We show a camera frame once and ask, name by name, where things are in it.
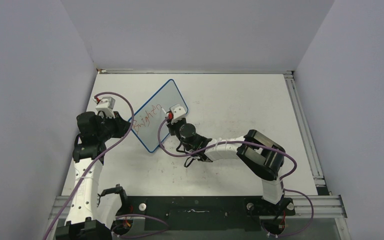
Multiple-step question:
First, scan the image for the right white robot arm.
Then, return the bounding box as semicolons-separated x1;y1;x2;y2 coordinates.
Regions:
160;118;297;216

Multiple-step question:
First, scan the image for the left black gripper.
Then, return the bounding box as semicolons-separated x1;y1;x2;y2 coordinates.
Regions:
96;111;131;142

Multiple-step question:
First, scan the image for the purple cable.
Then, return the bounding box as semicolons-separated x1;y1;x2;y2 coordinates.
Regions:
157;118;315;238
42;91;135;240

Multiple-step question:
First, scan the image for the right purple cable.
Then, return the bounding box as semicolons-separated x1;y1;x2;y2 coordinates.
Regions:
157;118;315;238

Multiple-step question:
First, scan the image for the aluminium frame rail right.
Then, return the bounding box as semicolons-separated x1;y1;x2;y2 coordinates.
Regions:
283;71;327;188

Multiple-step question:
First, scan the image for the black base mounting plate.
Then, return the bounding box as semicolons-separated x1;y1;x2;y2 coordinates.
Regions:
117;196;296;232

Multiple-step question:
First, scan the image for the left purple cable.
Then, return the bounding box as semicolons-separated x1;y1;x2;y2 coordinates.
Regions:
42;91;135;240

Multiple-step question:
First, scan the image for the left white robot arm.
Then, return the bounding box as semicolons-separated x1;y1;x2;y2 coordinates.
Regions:
55;110;131;240

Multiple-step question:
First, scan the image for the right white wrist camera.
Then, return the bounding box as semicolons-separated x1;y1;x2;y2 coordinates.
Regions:
167;104;187;124

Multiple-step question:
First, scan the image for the aluminium frame rail front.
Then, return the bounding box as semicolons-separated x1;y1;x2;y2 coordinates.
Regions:
48;194;348;221

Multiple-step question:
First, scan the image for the aluminium frame rail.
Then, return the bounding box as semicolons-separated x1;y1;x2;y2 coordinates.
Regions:
283;71;327;188
48;194;348;221

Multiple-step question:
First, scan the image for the blue framed whiteboard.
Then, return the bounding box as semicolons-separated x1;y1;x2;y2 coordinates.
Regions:
129;79;189;153

